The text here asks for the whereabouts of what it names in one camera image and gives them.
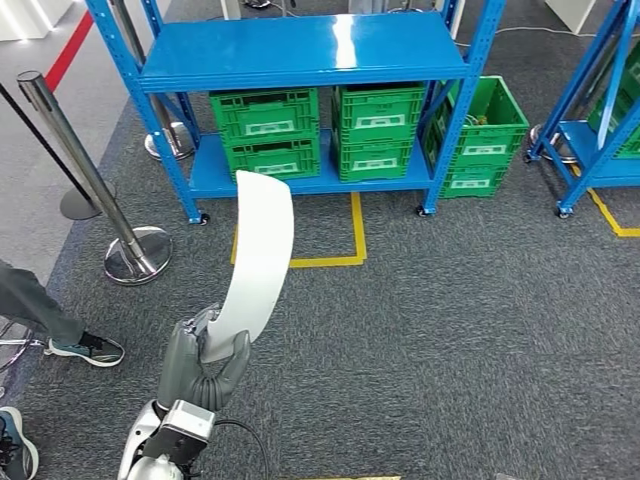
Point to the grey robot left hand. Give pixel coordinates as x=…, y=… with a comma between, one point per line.
x=180, y=364

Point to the white curved plastic part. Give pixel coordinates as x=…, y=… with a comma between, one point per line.
x=260, y=265

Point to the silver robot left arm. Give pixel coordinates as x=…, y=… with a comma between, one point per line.
x=137, y=437

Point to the blue metal shelf rack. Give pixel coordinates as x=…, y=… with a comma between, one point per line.
x=300, y=46
x=580, y=132

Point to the black stanchion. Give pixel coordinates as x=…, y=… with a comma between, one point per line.
x=84, y=202

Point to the person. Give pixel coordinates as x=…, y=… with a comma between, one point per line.
x=30, y=298

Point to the chrome stool base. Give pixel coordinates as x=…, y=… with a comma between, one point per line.
x=15, y=344

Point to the green plastic crate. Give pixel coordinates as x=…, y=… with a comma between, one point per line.
x=620, y=93
x=630, y=142
x=375, y=159
x=275, y=159
x=265, y=116
x=484, y=132
x=472, y=182
x=377, y=112

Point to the red barrier belt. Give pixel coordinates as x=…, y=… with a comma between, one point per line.
x=67, y=53

